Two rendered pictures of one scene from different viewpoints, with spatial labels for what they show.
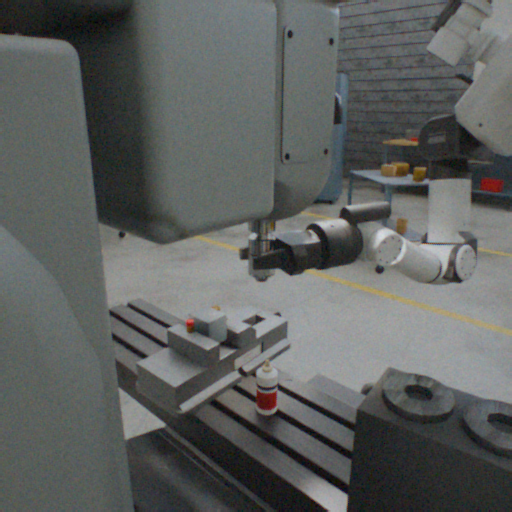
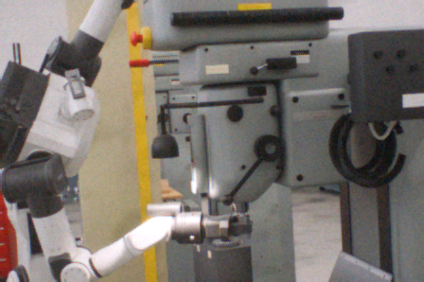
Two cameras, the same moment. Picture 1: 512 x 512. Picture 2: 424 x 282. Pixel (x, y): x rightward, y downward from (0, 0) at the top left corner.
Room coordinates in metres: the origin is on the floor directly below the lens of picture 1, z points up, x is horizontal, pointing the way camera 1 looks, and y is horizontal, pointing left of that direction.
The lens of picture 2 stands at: (2.31, 0.92, 1.61)
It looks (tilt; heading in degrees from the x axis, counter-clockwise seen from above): 4 degrees down; 212
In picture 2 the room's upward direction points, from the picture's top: 4 degrees counter-clockwise
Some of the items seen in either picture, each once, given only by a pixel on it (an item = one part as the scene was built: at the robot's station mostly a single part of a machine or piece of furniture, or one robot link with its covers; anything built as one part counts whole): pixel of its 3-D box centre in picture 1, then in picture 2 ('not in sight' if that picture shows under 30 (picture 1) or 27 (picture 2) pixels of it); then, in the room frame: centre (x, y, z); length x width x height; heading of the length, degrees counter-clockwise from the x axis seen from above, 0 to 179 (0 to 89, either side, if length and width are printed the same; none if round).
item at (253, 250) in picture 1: (261, 257); (241, 227); (0.71, -0.02, 1.23); 0.05 x 0.05 x 0.06
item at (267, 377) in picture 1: (266, 384); not in sight; (0.69, -0.03, 0.98); 0.04 x 0.04 x 0.11
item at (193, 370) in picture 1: (218, 344); not in sight; (0.84, 0.07, 0.98); 0.35 x 0.15 x 0.11; 139
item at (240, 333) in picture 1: (226, 326); not in sight; (0.86, 0.06, 1.02); 0.12 x 0.06 x 0.04; 49
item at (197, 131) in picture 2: not in sight; (198, 153); (0.79, -0.09, 1.45); 0.04 x 0.04 x 0.21; 47
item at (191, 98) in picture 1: (157, 114); (303, 135); (0.57, 0.12, 1.47); 0.24 x 0.19 x 0.26; 47
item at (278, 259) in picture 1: (270, 261); not in sight; (0.68, -0.03, 1.23); 0.06 x 0.02 x 0.03; 115
